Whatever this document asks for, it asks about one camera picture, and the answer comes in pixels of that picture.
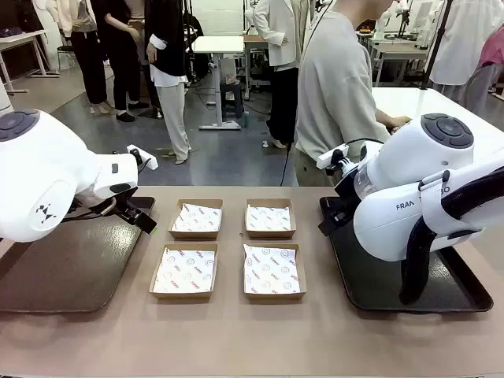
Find white printed paper liner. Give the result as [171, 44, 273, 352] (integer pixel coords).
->
[171, 202, 222, 232]
[243, 243, 302, 295]
[246, 203, 292, 232]
[154, 248, 217, 293]

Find person in black outfit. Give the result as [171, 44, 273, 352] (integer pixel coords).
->
[94, 0, 151, 123]

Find large white table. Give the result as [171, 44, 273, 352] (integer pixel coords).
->
[369, 87, 504, 158]

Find grey workbench with equipment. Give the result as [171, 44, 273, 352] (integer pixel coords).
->
[356, 31, 430, 87]

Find person's right hand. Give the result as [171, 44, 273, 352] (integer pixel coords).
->
[387, 115, 413, 131]

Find light wooden table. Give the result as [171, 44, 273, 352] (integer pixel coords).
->
[0, 30, 52, 95]

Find black plastic tray with handles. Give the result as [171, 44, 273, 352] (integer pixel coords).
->
[318, 195, 495, 314]
[0, 195, 157, 314]

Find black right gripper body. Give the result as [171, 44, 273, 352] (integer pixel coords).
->
[328, 196, 358, 237]

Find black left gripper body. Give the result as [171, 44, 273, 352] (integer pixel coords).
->
[116, 195, 158, 234]

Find brown cardboard food box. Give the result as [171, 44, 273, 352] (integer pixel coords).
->
[148, 243, 219, 300]
[244, 198, 297, 240]
[242, 243, 308, 301]
[168, 198, 224, 240]

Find person in beige sweater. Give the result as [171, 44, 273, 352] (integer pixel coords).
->
[294, 0, 395, 187]

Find black tripod pole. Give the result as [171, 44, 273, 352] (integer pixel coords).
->
[420, 0, 454, 91]

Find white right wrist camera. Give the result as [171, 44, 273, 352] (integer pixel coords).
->
[317, 143, 350, 169]

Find black stool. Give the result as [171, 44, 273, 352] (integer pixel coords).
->
[219, 80, 244, 119]

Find small white desk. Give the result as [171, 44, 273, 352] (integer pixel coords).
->
[192, 35, 246, 131]

